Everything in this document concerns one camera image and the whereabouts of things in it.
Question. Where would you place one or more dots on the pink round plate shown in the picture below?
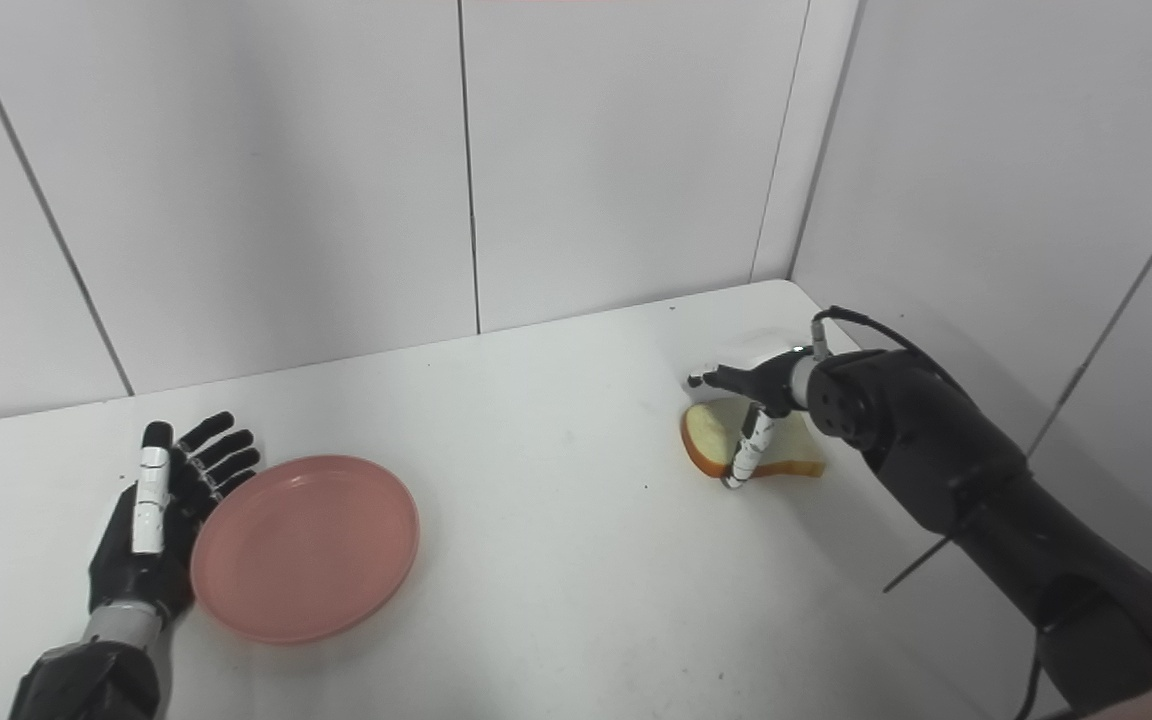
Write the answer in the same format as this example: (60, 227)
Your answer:
(305, 548)

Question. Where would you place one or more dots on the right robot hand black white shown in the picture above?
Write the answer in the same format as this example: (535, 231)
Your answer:
(756, 395)

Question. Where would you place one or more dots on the slice of bread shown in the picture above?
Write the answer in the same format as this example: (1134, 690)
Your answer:
(726, 445)

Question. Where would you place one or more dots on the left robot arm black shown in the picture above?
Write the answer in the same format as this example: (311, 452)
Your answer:
(96, 675)

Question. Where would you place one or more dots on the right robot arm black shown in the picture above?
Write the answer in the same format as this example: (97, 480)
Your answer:
(996, 510)

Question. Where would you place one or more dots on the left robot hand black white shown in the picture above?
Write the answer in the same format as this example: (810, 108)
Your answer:
(156, 520)

